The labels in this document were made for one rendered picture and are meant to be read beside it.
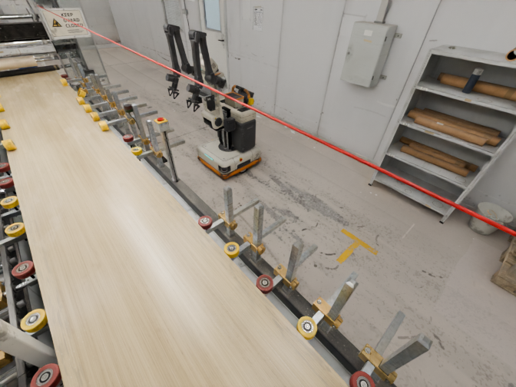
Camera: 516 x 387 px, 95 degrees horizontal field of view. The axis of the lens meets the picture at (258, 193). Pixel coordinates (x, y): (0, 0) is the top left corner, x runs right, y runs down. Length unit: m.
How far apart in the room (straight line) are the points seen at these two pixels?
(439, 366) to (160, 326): 1.90
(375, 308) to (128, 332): 1.80
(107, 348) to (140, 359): 0.14
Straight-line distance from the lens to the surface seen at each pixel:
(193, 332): 1.11
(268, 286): 1.16
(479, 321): 2.75
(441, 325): 2.54
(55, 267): 1.51
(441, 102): 3.34
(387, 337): 1.31
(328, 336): 1.35
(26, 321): 1.40
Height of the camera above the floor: 1.94
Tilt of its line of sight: 42 degrees down
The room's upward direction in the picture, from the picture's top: 3 degrees clockwise
